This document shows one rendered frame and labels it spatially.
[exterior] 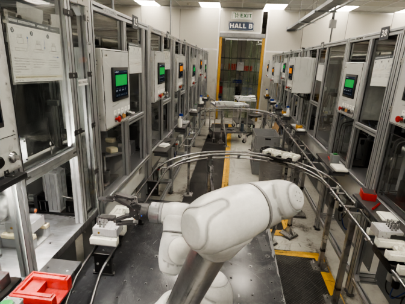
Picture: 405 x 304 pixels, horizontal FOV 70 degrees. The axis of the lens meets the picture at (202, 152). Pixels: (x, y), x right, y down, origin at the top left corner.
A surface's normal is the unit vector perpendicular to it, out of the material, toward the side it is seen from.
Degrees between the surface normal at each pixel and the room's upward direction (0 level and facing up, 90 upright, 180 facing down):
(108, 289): 0
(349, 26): 90
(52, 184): 90
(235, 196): 21
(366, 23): 90
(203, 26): 90
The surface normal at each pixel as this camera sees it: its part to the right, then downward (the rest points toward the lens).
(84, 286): 0.04, -0.95
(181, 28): -0.11, 0.29
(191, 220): -0.78, 0.13
